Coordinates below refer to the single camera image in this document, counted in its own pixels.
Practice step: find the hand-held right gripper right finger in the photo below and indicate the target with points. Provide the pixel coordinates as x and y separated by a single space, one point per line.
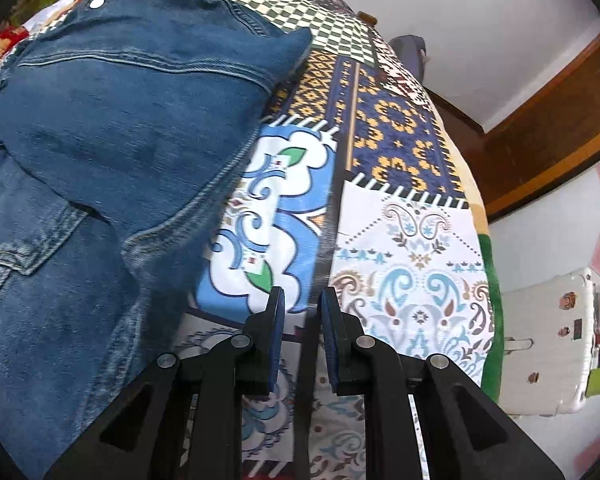
327 330

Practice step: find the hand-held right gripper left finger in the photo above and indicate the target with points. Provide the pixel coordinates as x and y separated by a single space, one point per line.
279 320

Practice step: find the blue denim jacket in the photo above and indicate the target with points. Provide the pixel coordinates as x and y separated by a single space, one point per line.
130 110

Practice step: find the patchwork printed bedspread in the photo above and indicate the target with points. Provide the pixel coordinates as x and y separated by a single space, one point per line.
405 260

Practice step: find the white stickered storage box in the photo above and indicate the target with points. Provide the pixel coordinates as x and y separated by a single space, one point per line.
545 350

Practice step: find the wooden bed post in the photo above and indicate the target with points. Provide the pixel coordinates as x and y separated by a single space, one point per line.
367 16

